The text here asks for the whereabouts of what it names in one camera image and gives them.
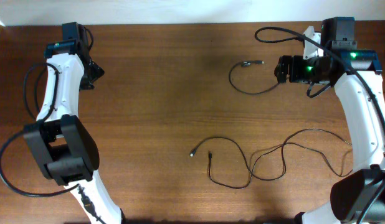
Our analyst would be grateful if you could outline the black usb-c cable with label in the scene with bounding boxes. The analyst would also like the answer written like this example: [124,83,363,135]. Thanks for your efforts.
[228,60,280,96]

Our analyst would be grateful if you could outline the thin black dark-red cable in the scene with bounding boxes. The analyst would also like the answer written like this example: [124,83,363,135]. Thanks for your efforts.
[206,128,354,190]

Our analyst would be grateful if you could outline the black cable silver tip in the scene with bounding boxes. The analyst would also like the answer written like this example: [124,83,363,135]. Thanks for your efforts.
[189,136,353,189]

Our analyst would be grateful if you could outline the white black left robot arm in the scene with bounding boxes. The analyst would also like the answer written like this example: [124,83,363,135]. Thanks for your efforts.
[24,22,126,223]

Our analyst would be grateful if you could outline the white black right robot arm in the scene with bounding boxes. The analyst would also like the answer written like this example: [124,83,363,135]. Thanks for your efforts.
[275,17,385,223]

